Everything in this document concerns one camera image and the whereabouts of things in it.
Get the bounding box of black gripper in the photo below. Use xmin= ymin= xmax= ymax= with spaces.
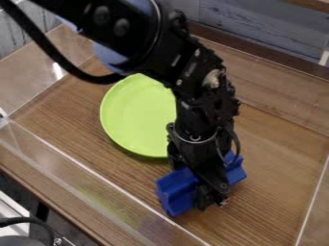
xmin=167 ymin=96 xmax=240 ymax=210

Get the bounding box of blue plastic block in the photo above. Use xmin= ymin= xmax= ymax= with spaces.
xmin=155 ymin=152 xmax=247 ymax=216

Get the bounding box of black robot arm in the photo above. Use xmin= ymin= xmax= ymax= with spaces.
xmin=30 ymin=0 xmax=240 ymax=214

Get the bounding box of green plate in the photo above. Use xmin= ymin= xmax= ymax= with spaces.
xmin=100 ymin=74 xmax=176 ymax=158

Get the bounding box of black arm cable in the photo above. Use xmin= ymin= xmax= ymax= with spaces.
xmin=0 ymin=0 xmax=125 ymax=86

